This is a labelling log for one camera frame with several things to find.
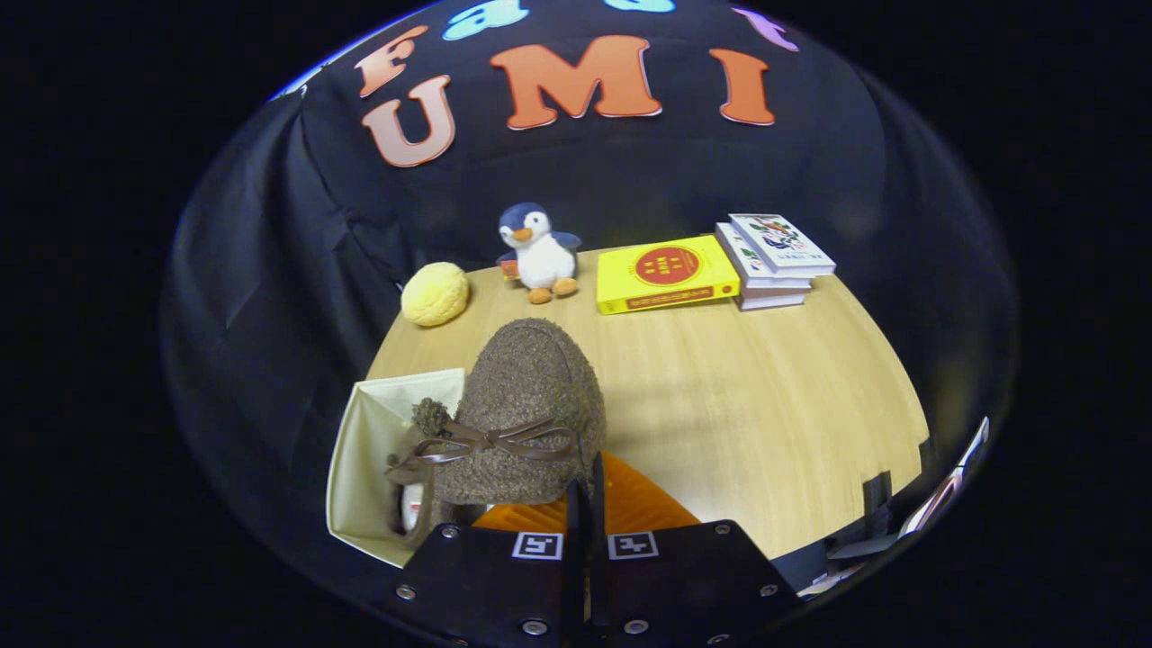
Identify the brown fuzzy shoe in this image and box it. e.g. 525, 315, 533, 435
385, 318, 607, 507
389, 468, 451, 548

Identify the beige fabric storage box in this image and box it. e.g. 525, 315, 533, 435
326, 368, 469, 570

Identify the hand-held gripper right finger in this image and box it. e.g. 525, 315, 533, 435
588, 452, 804, 648

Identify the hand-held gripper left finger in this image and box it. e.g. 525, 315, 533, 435
385, 479, 589, 648

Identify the black backdrop cloth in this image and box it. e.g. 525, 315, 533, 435
162, 0, 1022, 595

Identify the yellow round bread plush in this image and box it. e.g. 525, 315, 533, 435
400, 262, 471, 328

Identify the white illustrated book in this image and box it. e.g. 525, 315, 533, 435
729, 213, 836, 275

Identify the penguin plush toy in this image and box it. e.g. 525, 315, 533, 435
496, 202, 582, 305

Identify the yellow book with red circle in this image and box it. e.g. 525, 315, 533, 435
596, 235, 742, 316

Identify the black table edge bracket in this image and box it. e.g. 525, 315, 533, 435
862, 471, 894, 541

